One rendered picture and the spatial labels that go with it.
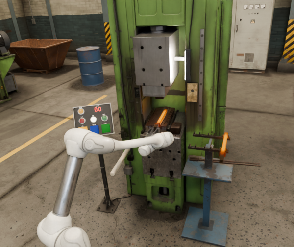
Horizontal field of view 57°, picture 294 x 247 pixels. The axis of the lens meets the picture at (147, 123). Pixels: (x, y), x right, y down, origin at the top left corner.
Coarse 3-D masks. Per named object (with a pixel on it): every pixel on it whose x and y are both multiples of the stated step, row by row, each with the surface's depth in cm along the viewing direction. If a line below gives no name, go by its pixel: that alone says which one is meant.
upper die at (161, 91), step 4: (144, 84) 235; (144, 88) 233; (148, 88) 232; (152, 88) 231; (156, 88) 230; (160, 88) 229; (164, 88) 228; (168, 88) 242; (144, 92) 235; (148, 92) 234; (152, 92) 233; (156, 92) 232; (160, 92) 231; (164, 92) 230; (148, 96) 236; (152, 96) 235; (156, 96) 234; (160, 96) 232; (164, 96) 231
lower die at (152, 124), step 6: (156, 108) 284; (162, 108) 280; (174, 108) 279; (156, 114) 268; (168, 114) 266; (150, 120) 260; (156, 120) 256; (162, 120) 253; (150, 126) 249; (162, 126) 245
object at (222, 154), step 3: (225, 132) 231; (225, 135) 227; (225, 138) 222; (225, 141) 218; (222, 144) 214; (225, 144) 214; (222, 147) 211; (225, 147) 210; (222, 150) 206; (222, 153) 202; (225, 153) 202; (222, 156) 199; (222, 159) 195; (219, 162) 197; (222, 162) 196
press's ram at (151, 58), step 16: (144, 32) 236; (176, 32) 236; (144, 48) 218; (160, 48) 214; (176, 48) 240; (144, 64) 224; (160, 64) 220; (176, 64) 246; (144, 80) 230; (160, 80) 226
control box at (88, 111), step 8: (96, 104) 245; (104, 104) 246; (88, 112) 244; (96, 112) 244; (104, 112) 245; (88, 120) 243; (96, 120) 244; (112, 120) 245; (88, 128) 243; (112, 128) 245
